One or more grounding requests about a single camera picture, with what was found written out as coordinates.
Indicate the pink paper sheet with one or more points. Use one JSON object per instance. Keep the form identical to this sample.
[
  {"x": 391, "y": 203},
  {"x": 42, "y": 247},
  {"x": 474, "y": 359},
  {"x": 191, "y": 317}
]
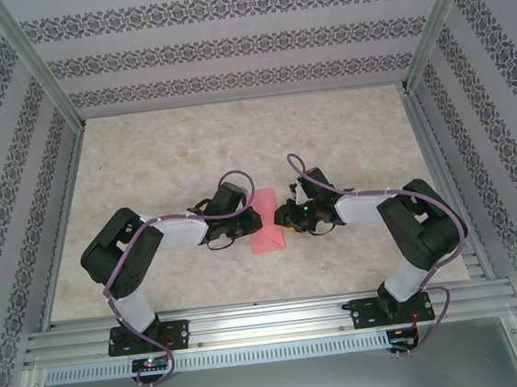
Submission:
[{"x": 268, "y": 241}]

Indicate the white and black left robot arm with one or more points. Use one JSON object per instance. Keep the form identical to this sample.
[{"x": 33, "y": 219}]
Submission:
[{"x": 122, "y": 258}]

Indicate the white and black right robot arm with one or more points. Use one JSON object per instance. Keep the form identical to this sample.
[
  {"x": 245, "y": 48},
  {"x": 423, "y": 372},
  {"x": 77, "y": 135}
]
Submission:
[{"x": 410, "y": 228}]

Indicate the grey sheet metal tray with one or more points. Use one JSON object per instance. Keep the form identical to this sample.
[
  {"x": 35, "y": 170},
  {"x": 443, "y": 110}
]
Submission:
[{"x": 278, "y": 385}]

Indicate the small dark circuit board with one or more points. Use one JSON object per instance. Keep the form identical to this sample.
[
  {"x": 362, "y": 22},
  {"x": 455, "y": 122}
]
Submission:
[{"x": 401, "y": 339}]

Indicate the circuit board with green light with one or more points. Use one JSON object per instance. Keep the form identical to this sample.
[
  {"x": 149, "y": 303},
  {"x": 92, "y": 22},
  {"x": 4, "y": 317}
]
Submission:
[{"x": 149, "y": 364}]

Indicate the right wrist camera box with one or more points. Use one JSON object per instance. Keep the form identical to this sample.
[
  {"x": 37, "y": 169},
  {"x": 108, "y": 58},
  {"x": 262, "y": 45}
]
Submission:
[{"x": 302, "y": 193}]

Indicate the aluminium mounting rail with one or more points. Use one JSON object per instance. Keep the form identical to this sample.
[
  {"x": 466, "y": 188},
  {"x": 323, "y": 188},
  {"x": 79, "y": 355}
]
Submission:
[{"x": 272, "y": 323}]

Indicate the aluminium side rail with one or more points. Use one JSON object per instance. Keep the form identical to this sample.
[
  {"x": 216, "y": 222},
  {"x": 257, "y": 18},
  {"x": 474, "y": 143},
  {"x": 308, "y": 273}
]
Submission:
[
  {"x": 425, "y": 139},
  {"x": 64, "y": 223}
]

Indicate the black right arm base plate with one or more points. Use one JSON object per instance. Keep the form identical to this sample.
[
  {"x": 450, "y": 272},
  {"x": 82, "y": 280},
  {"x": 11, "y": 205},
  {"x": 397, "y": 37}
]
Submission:
[{"x": 363, "y": 314}]

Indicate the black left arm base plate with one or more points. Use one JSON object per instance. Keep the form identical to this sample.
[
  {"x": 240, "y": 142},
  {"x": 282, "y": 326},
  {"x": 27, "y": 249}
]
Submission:
[{"x": 181, "y": 333}]

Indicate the aluminium frame post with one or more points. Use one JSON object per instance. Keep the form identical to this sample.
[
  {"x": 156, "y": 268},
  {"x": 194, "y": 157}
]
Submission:
[
  {"x": 37, "y": 64},
  {"x": 439, "y": 17}
]

